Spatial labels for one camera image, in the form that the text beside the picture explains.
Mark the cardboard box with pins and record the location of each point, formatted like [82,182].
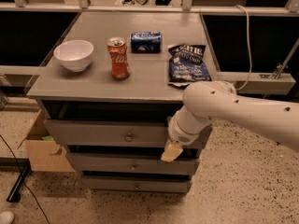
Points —
[44,154]

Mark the red cola can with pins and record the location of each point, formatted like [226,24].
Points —
[117,49]

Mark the grey bottom drawer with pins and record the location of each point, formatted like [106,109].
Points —
[136,184]

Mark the blue soda can lying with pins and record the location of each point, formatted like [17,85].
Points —
[147,42]

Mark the blue chip bag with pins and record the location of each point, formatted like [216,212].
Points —
[186,65]

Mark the grey drawer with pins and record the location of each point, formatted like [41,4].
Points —
[107,133]
[136,184]
[131,164]

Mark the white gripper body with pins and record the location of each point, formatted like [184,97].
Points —
[181,135]

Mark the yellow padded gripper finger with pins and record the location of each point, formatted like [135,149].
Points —
[171,151]

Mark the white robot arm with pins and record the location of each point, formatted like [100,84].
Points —
[206,101]

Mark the black floor bar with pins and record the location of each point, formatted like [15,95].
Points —
[14,195]

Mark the white bowl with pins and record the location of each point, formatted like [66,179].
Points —
[75,55]

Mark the white shoe tip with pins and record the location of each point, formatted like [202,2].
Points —
[7,217]

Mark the grey top drawer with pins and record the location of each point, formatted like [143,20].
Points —
[107,133]

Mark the grey drawer cabinet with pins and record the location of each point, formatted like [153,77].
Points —
[145,96]

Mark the grey middle drawer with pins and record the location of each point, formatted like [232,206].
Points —
[131,164]

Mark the metal railing frame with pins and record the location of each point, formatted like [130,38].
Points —
[149,6]

